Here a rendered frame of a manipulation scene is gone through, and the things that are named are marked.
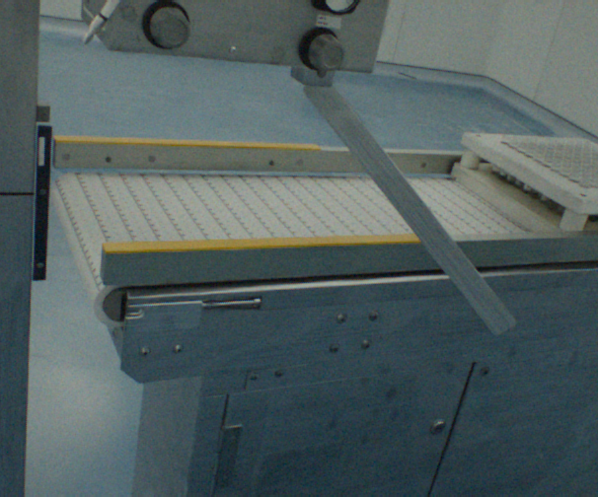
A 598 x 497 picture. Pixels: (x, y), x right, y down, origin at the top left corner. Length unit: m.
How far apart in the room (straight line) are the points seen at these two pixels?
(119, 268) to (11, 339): 0.39
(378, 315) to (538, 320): 0.24
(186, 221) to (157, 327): 0.15
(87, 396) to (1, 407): 0.85
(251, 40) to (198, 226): 0.28
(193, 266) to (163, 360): 0.10
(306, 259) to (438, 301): 0.19
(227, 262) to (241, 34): 0.21
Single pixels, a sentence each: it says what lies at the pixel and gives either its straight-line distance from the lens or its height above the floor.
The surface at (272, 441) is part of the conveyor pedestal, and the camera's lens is 0.92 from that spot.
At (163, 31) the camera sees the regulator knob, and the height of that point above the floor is 1.08.
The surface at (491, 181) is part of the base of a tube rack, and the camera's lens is 1.07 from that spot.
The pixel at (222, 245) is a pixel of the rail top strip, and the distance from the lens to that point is 0.67.
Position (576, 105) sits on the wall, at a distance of 5.69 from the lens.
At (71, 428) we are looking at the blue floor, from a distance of 1.82.
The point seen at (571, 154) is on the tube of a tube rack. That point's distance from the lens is 1.11.
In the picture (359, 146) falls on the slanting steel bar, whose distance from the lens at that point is 0.67.
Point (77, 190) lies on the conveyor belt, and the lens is 0.85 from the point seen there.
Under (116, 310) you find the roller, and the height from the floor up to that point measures 0.82.
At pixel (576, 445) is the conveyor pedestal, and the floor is 0.48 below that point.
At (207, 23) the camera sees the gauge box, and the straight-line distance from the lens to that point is 0.56.
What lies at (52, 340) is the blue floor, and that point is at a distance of 2.11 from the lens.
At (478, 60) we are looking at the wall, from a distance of 6.68.
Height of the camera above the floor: 1.18
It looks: 25 degrees down
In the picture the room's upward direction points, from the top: 11 degrees clockwise
